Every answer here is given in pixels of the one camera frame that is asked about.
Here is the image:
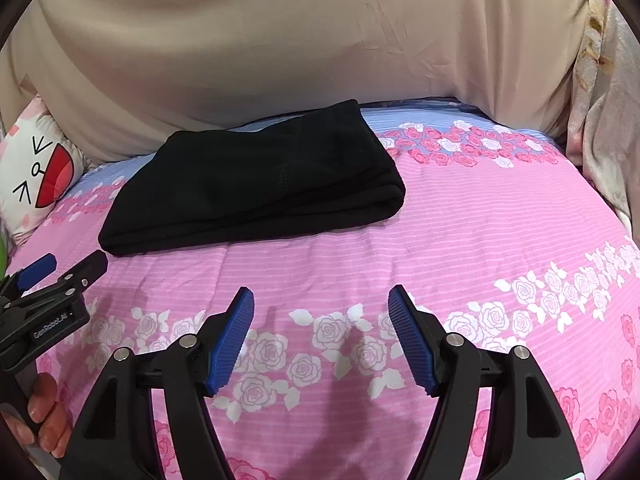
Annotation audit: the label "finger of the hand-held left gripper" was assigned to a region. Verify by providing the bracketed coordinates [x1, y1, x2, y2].
[56, 250, 109, 293]
[0, 254, 57, 301]

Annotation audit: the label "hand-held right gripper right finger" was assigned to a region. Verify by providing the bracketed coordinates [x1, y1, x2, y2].
[387, 285, 586, 480]

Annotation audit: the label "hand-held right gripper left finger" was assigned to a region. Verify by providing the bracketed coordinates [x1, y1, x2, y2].
[59, 286, 256, 480]

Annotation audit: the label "black pants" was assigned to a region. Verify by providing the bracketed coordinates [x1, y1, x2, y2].
[98, 99, 407, 258]

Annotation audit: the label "person's left hand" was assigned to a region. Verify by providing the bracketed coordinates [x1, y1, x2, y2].
[0, 374, 72, 457]

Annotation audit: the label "white cat face pillow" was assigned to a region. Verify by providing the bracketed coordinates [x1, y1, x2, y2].
[0, 97, 93, 241]

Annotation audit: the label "pink floral bedsheet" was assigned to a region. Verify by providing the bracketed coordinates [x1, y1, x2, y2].
[0, 100, 640, 480]

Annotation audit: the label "pale floral curtain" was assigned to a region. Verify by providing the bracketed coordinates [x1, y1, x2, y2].
[565, 0, 640, 221]

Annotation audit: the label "beige cloth cover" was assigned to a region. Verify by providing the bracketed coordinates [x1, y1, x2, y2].
[0, 0, 591, 181]

